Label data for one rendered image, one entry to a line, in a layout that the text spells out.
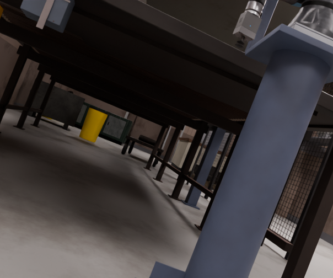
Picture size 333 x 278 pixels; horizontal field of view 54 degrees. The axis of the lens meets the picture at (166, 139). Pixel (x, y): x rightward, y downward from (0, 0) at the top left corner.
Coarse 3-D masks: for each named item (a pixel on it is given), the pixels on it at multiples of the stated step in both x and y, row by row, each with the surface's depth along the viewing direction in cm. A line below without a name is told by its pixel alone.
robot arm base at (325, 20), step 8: (304, 8) 95; (312, 8) 93; (320, 8) 92; (328, 8) 92; (296, 16) 97; (304, 16) 93; (312, 16) 93; (320, 16) 91; (328, 16) 92; (304, 24) 92; (312, 24) 91; (320, 24) 90; (328, 24) 91; (320, 32) 90; (328, 32) 90
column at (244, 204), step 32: (288, 32) 83; (288, 64) 91; (320, 64) 90; (256, 96) 97; (288, 96) 89; (256, 128) 91; (288, 128) 89; (256, 160) 89; (288, 160) 90; (224, 192) 93; (256, 192) 88; (224, 224) 90; (256, 224) 89; (192, 256) 96; (224, 256) 88
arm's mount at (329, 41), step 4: (292, 24) 91; (296, 24) 89; (300, 24) 89; (296, 28) 89; (300, 28) 89; (304, 28) 89; (308, 28) 89; (304, 32) 89; (308, 32) 89; (312, 32) 89; (316, 32) 89; (312, 36) 89; (316, 36) 89; (320, 36) 89; (324, 36) 90; (328, 36) 90; (320, 40) 89; (324, 40) 90; (328, 40) 90; (332, 40) 90; (328, 44) 90; (332, 44) 90
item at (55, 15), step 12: (24, 0) 108; (36, 0) 108; (48, 0) 108; (60, 0) 110; (72, 0) 114; (24, 12) 111; (36, 12) 109; (48, 12) 109; (60, 12) 110; (36, 24) 108; (48, 24) 115; (60, 24) 111
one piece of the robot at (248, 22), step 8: (240, 16) 155; (248, 16) 150; (256, 16) 151; (240, 24) 151; (248, 24) 150; (256, 24) 152; (240, 32) 150; (248, 32) 151; (256, 32) 152; (240, 40) 153; (248, 40) 155
